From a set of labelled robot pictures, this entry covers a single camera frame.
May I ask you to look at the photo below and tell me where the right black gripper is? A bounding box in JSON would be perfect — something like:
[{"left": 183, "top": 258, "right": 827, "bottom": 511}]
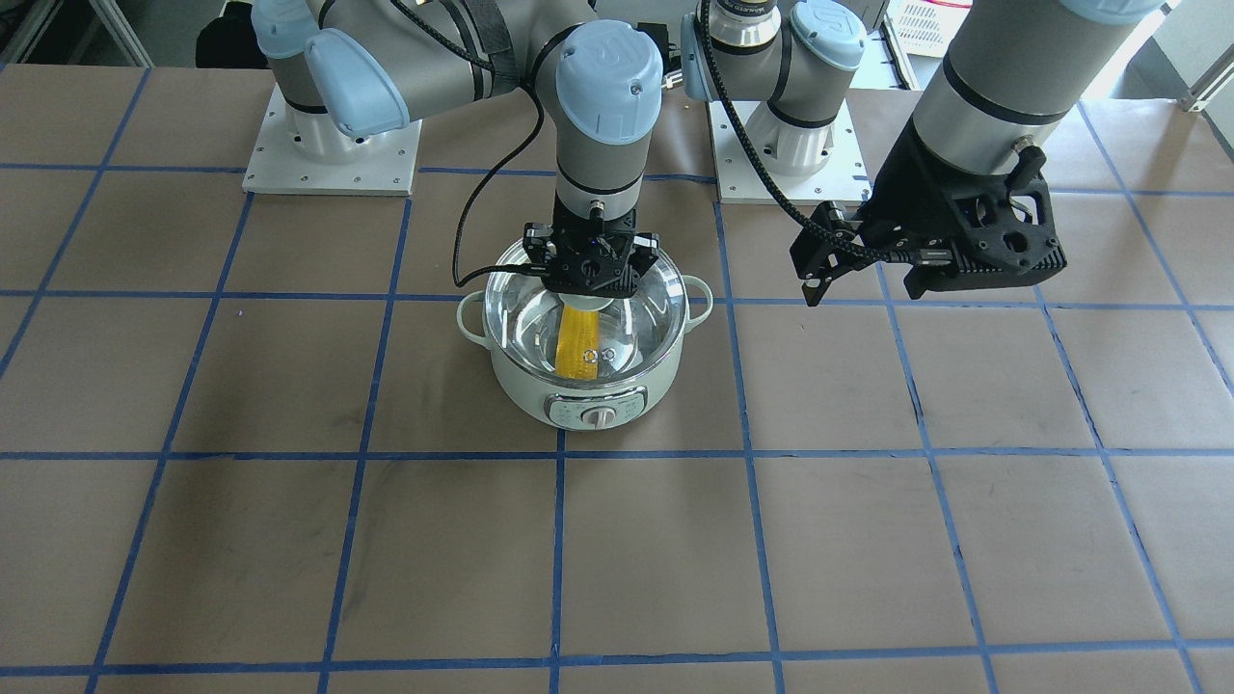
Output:
[{"left": 522, "top": 214, "right": 660, "bottom": 298}]

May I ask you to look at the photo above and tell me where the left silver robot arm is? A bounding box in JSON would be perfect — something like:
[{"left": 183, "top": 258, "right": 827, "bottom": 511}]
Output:
[{"left": 682, "top": 1, "right": 1157, "bottom": 307}]

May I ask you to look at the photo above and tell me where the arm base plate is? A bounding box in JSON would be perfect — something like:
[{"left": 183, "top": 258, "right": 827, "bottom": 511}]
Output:
[
  {"left": 242, "top": 86, "right": 422, "bottom": 198},
  {"left": 710, "top": 101, "right": 872, "bottom": 207}
]

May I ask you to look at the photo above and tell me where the glass pot lid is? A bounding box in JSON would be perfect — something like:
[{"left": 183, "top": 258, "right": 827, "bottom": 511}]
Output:
[{"left": 482, "top": 258, "right": 687, "bottom": 384}]

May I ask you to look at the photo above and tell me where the yellow corn cob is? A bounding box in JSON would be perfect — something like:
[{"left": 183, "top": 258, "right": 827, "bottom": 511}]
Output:
[{"left": 554, "top": 305, "right": 600, "bottom": 382}]

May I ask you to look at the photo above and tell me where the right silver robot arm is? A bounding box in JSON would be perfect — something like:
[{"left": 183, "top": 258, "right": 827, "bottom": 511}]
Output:
[{"left": 251, "top": 1, "right": 664, "bottom": 300}]

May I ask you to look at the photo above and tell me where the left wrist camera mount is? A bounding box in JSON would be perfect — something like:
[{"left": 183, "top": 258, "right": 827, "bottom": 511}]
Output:
[{"left": 903, "top": 144, "right": 1067, "bottom": 299}]

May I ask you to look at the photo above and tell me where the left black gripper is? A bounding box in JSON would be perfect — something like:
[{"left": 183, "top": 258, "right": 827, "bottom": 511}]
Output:
[{"left": 789, "top": 121, "right": 1023, "bottom": 307}]

